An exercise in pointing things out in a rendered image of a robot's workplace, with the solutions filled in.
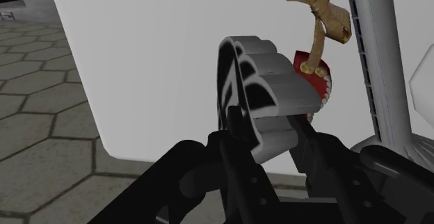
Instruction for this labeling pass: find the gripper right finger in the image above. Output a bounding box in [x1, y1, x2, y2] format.
[287, 113, 434, 224]

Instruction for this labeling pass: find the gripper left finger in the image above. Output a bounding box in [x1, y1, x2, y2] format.
[88, 106, 283, 224]

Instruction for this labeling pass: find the grey scalloped black-white patterned object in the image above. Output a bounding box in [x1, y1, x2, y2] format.
[216, 35, 323, 165]

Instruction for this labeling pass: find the white faceted object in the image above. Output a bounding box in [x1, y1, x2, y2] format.
[408, 43, 434, 121]

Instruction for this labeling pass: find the red toy jaw with teeth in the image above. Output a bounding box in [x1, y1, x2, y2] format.
[292, 50, 332, 124]

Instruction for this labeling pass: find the white tower fan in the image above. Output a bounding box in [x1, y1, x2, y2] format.
[344, 0, 434, 170]

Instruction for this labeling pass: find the tan ribbon bow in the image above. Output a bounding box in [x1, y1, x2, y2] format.
[285, 0, 353, 69]

